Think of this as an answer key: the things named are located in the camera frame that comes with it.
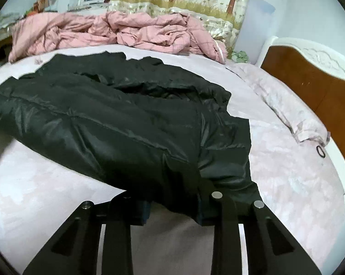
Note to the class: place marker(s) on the light pink pillow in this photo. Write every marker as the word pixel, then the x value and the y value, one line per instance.
pixel 303 123

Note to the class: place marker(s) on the cluttered wooden side table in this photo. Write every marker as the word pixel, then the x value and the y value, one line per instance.
pixel 14 11

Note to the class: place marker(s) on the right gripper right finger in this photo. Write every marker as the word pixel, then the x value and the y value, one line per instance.
pixel 251 238

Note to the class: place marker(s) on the small pink paper scrap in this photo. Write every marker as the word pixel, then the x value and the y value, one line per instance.
pixel 38 61

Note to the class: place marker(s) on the pink plaid comforter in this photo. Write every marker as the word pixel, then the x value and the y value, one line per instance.
pixel 170 33

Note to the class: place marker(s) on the black puffer jacket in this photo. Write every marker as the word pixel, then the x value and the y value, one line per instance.
pixel 138 125

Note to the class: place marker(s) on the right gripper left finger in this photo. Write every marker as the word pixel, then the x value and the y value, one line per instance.
pixel 94 237

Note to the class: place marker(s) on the white and wood headboard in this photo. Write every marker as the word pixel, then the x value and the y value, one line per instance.
pixel 316 73

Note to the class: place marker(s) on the pink bed sheet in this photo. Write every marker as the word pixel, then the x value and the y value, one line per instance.
pixel 301 188

